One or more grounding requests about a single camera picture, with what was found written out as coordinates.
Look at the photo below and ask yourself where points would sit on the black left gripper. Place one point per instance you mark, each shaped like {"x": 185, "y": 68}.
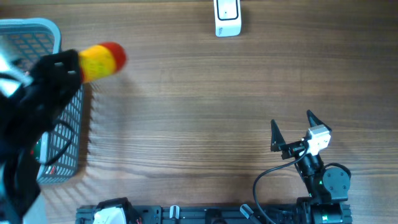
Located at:
{"x": 56, "y": 76}

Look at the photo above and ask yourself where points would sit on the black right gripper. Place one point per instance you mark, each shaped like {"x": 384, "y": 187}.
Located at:
{"x": 278, "y": 144}

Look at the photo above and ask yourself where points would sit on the red yellow sauce bottle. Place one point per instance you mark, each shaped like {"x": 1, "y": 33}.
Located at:
{"x": 101, "y": 61}

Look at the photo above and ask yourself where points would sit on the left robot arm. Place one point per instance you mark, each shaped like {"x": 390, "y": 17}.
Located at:
{"x": 19, "y": 169}

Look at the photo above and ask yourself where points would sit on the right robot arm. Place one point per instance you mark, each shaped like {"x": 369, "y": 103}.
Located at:
{"x": 327, "y": 185}

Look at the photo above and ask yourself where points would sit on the white barcode scanner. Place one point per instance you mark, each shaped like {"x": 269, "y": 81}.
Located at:
{"x": 228, "y": 22}

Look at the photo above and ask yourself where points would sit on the grey plastic basket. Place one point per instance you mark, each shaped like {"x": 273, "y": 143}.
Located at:
{"x": 34, "y": 38}

